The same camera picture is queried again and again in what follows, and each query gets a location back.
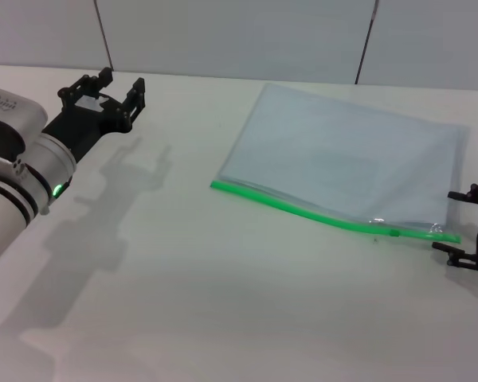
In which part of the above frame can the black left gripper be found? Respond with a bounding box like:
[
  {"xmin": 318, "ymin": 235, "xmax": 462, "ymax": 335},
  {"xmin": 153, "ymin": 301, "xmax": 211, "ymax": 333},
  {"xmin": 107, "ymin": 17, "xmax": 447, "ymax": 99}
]
[{"xmin": 41, "ymin": 67, "xmax": 147, "ymax": 164}]

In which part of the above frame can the clear document bag green zipper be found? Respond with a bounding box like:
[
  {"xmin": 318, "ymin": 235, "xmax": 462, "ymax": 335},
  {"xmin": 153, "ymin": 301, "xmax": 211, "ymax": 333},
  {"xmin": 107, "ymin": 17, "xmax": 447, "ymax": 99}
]
[{"xmin": 210, "ymin": 82, "xmax": 472, "ymax": 244}]

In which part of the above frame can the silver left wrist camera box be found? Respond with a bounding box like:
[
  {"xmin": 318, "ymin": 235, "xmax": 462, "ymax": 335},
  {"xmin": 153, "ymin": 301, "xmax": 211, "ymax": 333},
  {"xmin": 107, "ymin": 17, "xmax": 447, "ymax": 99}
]
[{"xmin": 0, "ymin": 83, "xmax": 49, "ymax": 160}]

